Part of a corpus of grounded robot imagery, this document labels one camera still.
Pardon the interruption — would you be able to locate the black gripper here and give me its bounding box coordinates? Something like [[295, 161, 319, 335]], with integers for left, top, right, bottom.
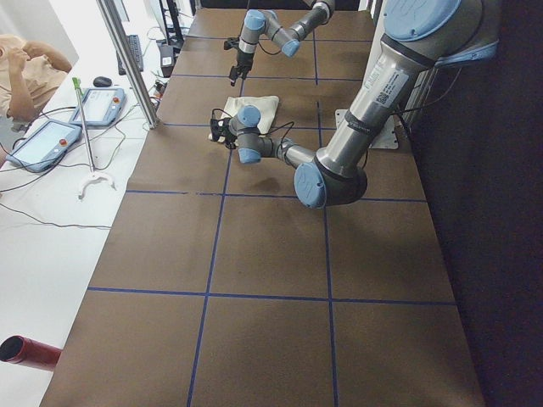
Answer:
[[222, 124, 238, 149], [229, 50, 255, 86]]

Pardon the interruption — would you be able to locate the cream long-sleeve cat shirt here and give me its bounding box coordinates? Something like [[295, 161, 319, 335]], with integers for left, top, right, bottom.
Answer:
[[218, 96, 280, 134]]

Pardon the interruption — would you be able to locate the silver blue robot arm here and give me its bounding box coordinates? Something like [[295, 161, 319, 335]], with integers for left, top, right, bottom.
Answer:
[[211, 0, 501, 208], [223, 0, 335, 86]]

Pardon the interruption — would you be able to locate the black keyboard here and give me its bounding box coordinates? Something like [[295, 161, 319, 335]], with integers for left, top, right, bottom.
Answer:
[[116, 34, 144, 75]]

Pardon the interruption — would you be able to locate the far blue teach pendant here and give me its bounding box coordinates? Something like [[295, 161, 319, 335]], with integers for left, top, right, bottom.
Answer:
[[76, 87, 126, 128]]

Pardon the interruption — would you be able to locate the blue teach pendant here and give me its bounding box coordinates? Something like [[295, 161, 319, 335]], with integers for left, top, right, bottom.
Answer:
[[76, 87, 126, 128], [7, 120, 81, 173]]

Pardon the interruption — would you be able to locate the black computer mouse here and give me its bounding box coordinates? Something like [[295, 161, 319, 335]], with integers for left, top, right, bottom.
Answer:
[[92, 76, 113, 87]]

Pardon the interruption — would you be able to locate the white reacher stick green tip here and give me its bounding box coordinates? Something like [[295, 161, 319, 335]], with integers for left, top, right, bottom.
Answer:
[[72, 77, 116, 201]]

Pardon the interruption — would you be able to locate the near blue teach pendant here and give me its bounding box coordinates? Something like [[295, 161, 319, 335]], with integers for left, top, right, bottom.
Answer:
[[7, 120, 81, 173]]

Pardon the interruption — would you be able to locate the seated person in beige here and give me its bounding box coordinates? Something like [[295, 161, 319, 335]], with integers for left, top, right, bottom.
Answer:
[[1, 34, 72, 123]]

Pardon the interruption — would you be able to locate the red cylinder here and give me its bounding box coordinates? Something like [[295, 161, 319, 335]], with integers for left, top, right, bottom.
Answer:
[[1, 335, 62, 371]]

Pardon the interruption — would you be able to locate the left black braided cable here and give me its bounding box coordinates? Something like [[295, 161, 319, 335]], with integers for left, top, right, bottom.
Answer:
[[210, 108, 296, 145]]

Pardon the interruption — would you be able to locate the aluminium frame post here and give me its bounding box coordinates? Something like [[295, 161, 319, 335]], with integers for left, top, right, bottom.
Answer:
[[97, 0, 159, 129]]

